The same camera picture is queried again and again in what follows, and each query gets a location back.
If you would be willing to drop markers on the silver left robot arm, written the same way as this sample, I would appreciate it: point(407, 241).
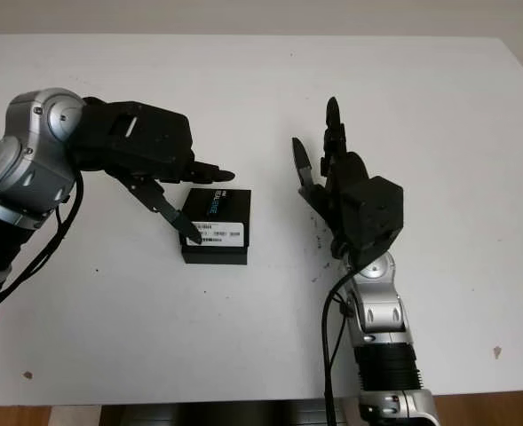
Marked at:
point(21, 177)

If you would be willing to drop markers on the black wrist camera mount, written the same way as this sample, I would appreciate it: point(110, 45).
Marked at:
point(154, 133)
point(374, 217)

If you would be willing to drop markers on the black camera box base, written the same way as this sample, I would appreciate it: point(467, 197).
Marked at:
point(216, 255)

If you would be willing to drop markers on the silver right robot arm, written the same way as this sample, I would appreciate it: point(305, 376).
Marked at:
point(385, 319)

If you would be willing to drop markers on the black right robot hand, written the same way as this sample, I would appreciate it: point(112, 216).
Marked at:
point(341, 177)

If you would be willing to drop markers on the dark robot torso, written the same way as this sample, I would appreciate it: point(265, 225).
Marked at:
point(225, 412)

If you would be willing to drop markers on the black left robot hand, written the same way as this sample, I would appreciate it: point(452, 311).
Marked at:
point(132, 173)

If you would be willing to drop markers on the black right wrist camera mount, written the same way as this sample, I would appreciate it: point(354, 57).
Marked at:
point(374, 217)

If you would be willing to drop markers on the black RealSense box lid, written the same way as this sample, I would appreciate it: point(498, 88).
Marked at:
point(234, 213)

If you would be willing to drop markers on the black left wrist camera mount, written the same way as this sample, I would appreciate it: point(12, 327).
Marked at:
point(154, 133)

